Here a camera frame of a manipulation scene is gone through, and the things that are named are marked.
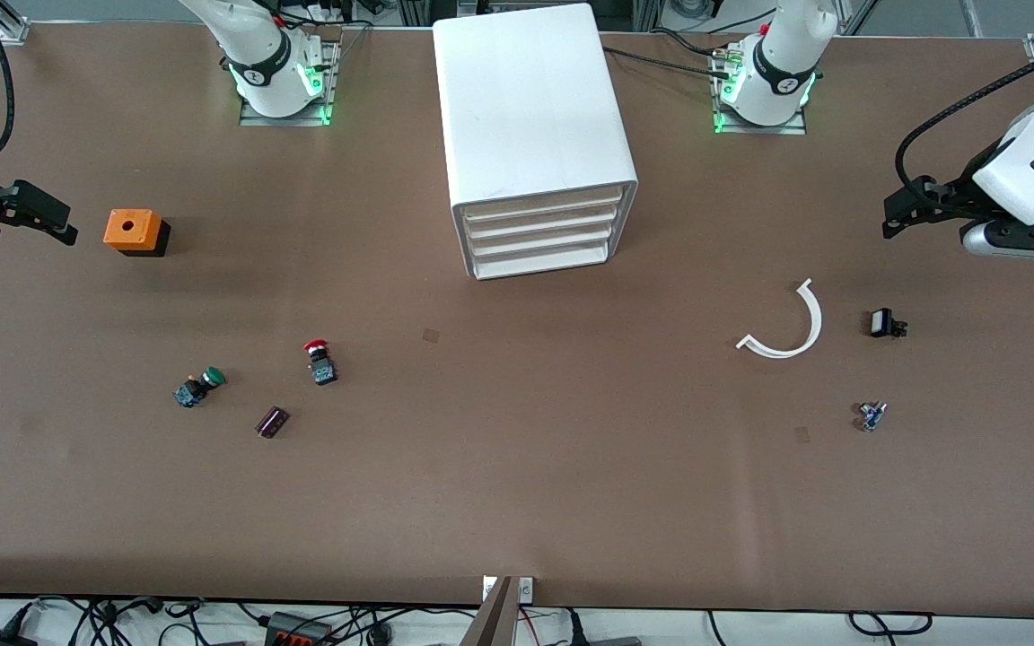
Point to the orange button enclosure box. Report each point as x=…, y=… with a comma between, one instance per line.
x=131, y=229

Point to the green push button switch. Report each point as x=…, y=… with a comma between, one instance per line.
x=194, y=389

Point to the black square white-faced button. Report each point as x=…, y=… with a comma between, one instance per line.
x=881, y=323

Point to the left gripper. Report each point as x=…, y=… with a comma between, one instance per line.
x=958, y=192

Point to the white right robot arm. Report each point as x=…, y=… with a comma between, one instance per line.
x=257, y=54

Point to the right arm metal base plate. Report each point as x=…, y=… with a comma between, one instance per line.
x=331, y=90

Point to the red push button switch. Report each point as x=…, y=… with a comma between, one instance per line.
x=321, y=366

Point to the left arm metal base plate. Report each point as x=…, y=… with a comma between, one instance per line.
x=759, y=129

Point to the small metal bracket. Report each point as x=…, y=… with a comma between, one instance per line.
x=871, y=415

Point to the white plastic drawer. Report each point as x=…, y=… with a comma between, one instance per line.
x=544, y=224
x=544, y=262
x=544, y=205
x=544, y=242

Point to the small white bracket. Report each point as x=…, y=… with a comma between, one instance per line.
x=526, y=589
x=488, y=589

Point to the small purple component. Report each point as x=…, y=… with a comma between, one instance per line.
x=272, y=422

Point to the grey camera mount bar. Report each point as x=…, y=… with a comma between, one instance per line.
x=490, y=619

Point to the black orange power strip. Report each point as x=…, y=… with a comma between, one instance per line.
x=297, y=630

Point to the white curved plastic clip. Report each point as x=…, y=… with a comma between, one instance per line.
x=804, y=341

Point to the white drawer cabinet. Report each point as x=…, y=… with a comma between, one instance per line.
x=526, y=108

